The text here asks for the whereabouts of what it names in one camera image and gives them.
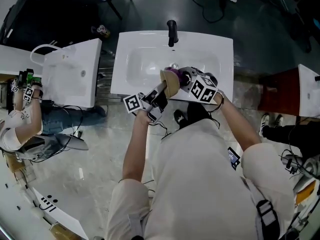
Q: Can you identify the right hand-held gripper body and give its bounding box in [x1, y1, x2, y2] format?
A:
[189, 70, 219, 104]

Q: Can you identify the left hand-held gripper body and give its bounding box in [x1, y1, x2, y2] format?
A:
[122, 93, 164, 126]

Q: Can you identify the brown bowl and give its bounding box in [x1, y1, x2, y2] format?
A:
[159, 69, 181, 101]

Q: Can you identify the purple cloth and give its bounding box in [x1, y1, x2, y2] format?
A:
[164, 67, 187, 85]

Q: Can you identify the person's left forearm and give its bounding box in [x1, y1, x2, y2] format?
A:
[121, 122, 151, 185]

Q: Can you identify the person's right forearm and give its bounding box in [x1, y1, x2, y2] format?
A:
[214, 90, 263, 152]

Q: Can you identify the person's left hand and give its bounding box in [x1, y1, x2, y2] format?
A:
[134, 109, 151, 126]

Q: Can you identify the person's right leg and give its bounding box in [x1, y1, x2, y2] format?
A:
[186, 101, 214, 129]

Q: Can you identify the person's left black shoe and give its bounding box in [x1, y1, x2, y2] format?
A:
[173, 108, 189, 131]

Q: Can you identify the metal sink stand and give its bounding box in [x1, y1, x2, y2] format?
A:
[95, 48, 116, 101]

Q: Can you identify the black faucet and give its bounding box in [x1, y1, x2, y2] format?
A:
[166, 19, 179, 48]

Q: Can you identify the white sink basin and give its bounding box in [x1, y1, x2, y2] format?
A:
[297, 63, 320, 119]
[40, 38, 103, 109]
[109, 29, 235, 107]

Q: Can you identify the black smartphone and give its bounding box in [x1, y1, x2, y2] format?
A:
[226, 146, 242, 171]

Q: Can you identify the red-brown wooden cabinet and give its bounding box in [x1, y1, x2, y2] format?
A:
[256, 67, 301, 118]

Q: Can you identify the drink can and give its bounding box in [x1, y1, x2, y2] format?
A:
[95, 24, 112, 39]

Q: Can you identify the person's beige shirt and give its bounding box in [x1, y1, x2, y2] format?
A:
[104, 118, 296, 240]

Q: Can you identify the green plastic object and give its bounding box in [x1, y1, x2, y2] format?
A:
[25, 72, 43, 85]

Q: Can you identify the white arched faucet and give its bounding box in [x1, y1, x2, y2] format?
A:
[29, 43, 63, 67]

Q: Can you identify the white counter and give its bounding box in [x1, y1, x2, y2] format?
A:
[0, 44, 45, 75]

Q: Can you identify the white panel with black marks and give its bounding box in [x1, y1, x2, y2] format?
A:
[31, 187, 90, 240]

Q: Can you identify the thin wrist bracelet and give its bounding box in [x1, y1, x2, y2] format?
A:
[207, 93, 225, 114]

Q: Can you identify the black floor cable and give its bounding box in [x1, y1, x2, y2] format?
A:
[174, 0, 226, 24]

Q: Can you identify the gray shoulder strap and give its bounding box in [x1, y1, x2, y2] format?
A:
[126, 212, 147, 240]

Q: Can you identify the black shoulder strap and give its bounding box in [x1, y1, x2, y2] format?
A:
[255, 199, 281, 240]

